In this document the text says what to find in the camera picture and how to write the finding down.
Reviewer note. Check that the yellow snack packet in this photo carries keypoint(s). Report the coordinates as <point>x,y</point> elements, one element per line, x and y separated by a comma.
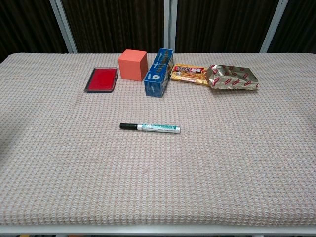
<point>187,72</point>

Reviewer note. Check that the gold foil snack bag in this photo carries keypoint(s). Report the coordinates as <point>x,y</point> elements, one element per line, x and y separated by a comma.
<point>232,79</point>

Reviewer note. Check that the red ink stamp pad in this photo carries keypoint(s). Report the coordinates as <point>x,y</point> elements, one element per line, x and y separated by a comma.
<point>101,79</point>

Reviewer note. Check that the orange cube block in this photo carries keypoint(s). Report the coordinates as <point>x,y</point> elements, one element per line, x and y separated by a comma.
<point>130,66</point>

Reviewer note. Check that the white partition frame post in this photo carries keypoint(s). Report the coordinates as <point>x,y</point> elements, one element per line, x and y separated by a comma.
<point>274,24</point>
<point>170,24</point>
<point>64,27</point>

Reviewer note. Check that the white table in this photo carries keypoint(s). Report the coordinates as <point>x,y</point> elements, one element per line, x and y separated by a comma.
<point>158,230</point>

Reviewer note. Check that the beige woven tablecloth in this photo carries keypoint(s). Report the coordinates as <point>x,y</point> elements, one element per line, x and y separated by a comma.
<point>158,172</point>

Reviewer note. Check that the black marker cap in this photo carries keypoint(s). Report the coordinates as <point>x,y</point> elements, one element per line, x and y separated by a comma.
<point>128,126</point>

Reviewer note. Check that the dark ribbed partition panel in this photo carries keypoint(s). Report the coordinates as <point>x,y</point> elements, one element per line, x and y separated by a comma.
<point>118,24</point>
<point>301,24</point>
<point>24,24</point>
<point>222,24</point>

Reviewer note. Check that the small green white tube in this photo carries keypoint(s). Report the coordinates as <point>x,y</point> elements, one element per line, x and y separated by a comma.
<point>160,128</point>

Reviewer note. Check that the long blue cardboard box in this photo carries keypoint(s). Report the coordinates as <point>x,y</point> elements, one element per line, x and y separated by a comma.
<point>158,79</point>

